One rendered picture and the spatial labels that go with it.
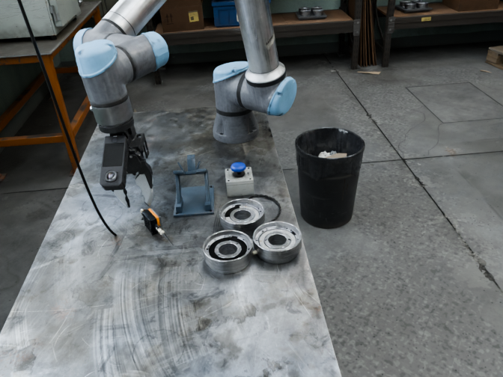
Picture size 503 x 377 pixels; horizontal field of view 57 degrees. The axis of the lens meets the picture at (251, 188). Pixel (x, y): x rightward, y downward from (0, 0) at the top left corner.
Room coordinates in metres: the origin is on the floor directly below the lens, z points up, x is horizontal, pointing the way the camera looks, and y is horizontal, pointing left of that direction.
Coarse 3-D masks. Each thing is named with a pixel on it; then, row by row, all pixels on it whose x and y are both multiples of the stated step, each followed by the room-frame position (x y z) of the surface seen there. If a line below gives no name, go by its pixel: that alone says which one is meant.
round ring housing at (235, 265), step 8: (216, 232) 0.81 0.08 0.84; (224, 232) 0.82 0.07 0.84; (232, 232) 0.82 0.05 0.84; (240, 232) 0.81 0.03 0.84; (208, 240) 0.79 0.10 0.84; (248, 240) 0.79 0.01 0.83; (208, 248) 0.77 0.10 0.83; (216, 248) 0.77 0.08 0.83; (224, 248) 0.79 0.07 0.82; (232, 248) 0.79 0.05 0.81; (240, 248) 0.77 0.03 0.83; (208, 256) 0.74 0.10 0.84; (224, 256) 0.75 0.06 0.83; (232, 256) 0.75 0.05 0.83; (248, 256) 0.74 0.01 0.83; (208, 264) 0.74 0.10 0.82; (216, 264) 0.72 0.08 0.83; (224, 264) 0.72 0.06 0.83; (232, 264) 0.72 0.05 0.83; (240, 264) 0.72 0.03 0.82; (248, 264) 0.75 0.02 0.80; (224, 272) 0.72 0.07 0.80; (232, 272) 0.72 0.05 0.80
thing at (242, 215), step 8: (232, 200) 0.93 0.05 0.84; (240, 200) 0.94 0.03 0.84; (248, 200) 0.94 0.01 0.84; (256, 200) 0.93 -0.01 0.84; (224, 208) 0.92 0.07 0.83; (240, 208) 0.92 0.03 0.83; (256, 208) 0.91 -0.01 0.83; (224, 216) 0.89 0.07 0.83; (232, 216) 0.89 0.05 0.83; (240, 216) 0.91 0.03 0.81; (248, 216) 0.91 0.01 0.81; (264, 216) 0.88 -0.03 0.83; (224, 224) 0.86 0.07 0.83; (232, 224) 0.84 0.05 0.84; (240, 224) 0.84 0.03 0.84; (248, 224) 0.84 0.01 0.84; (256, 224) 0.85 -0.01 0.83; (248, 232) 0.84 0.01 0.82
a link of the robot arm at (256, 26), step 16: (240, 0) 1.22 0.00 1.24; (256, 0) 1.21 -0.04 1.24; (240, 16) 1.24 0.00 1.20; (256, 16) 1.22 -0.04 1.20; (256, 32) 1.23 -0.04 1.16; (272, 32) 1.26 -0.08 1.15; (256, 48) 1.24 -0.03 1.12; (272, 48) 1.25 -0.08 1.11; (256, 64) 1.25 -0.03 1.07; (272, 64) 1.25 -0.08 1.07; (256, 80) 1.25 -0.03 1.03; (272, 80) 1.24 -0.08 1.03; (288, 80) 1.26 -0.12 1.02; (240, 96) 1.30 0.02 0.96; (256, 96) 1.26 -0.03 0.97; (272, 96) 1.23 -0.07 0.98; (288, 96) 1.27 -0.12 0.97; (272, 112) 1.24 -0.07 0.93
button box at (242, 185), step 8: (248, 168) 1.08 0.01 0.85; (232, 176) 1.04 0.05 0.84; (240, 176) 1.04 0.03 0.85; (248, 176) 1.04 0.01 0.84; (232, 184) 1.02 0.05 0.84; (240, 184) 1.02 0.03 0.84; (248, 184) 1.02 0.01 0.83; (232, 192) 1.02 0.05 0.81; (240, 192) 1.02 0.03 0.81; (248, 192) 1.02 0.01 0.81
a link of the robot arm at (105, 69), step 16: (80, 48) 0.86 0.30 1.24; (96, 48) 0.85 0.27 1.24; (112, 48) 0.87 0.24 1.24; (80, 64) 0.85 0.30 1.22; (96, 64) 0.84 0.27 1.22; (112, 64) 0.86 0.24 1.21; (128, 64) 0.89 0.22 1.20; (96, 80) 0.84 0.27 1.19; (112, 80) 0.85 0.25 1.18; (128, 80) 0.89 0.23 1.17; (96, 96) 0.84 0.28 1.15; (112, 96) 0.85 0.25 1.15
